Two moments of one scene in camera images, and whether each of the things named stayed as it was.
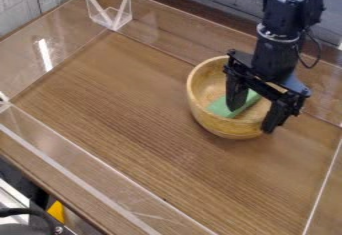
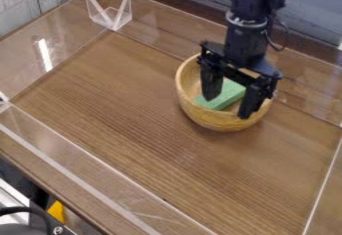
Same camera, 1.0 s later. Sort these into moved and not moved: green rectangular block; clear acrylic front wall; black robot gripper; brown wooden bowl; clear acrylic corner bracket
Moved: green rectangular block; black robot gripper; brown wooden bowl
Not moved: clear acrylic front wall; clear acrylic corner bracket
